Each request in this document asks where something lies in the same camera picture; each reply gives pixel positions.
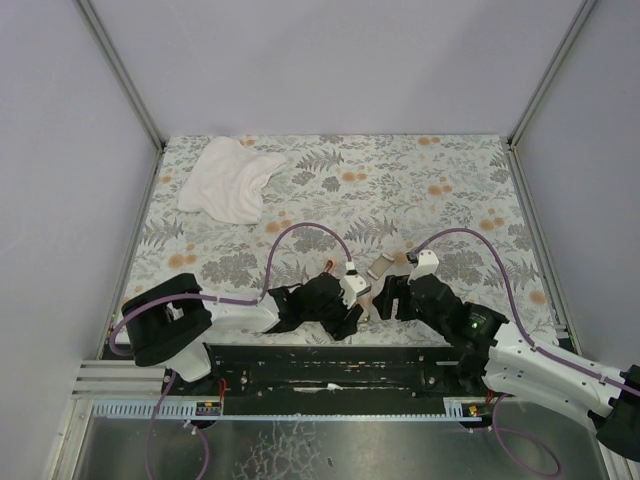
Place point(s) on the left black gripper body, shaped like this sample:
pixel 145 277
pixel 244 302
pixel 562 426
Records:
pixel 345 315

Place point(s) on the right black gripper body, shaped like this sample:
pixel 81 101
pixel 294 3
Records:
pixel 401 298

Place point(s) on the grey cardboard box sleeve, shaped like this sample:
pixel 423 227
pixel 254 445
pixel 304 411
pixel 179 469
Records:
pixel 380 266

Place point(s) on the beige brown stapler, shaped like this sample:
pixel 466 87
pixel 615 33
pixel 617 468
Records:
pixel 366 304

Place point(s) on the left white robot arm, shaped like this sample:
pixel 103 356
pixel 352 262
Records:
pixel 172 324

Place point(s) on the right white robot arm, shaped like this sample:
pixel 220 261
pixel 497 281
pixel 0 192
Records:
pixel 495 352

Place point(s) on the floral patterned table mat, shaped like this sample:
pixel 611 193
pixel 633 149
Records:
pixel 354 196

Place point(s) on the white cloth towel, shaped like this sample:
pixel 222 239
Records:
pixel 227 181

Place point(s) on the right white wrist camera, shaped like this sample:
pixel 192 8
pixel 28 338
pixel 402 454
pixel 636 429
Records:
pixel 424 262

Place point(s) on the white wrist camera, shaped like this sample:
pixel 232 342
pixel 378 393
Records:
pixel 353 286
pixel 424 262

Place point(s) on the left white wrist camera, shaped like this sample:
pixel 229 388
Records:
pixel 353 286

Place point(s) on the white slotted cable duct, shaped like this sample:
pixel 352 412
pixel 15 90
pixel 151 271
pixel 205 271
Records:
pixel 173 409

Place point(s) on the right aluminium frame post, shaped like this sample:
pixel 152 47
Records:
pixel 562 52

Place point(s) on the aluminium frame post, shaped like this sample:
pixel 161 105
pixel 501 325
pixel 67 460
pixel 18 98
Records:
pixel 107 48
pixel 562 52

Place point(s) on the aluminium cross rail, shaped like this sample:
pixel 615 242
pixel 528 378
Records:
pixel 114 379

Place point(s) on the left aluminium frame post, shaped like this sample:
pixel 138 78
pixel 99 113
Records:
pixel 107 48

